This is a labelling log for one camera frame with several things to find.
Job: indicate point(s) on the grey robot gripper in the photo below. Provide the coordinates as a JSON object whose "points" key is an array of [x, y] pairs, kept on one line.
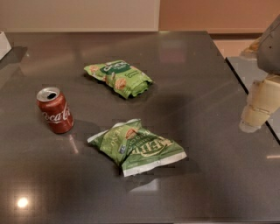
{"points": [[269, 49]]}

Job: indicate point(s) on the green snack bag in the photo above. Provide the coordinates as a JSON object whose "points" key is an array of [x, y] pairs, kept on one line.
{"points": [[125, 79]]}

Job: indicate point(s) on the white object at left edge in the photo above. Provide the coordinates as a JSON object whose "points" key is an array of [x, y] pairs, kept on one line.
{"points": [[5, 45]]}

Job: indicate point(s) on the green jalapeno chip bag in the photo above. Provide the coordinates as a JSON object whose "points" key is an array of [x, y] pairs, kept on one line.
{"points": [[136, 149]]}

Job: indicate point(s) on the red Coca-Cola can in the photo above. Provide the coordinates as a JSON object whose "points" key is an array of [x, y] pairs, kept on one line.
{"points": [[54, 108]]}

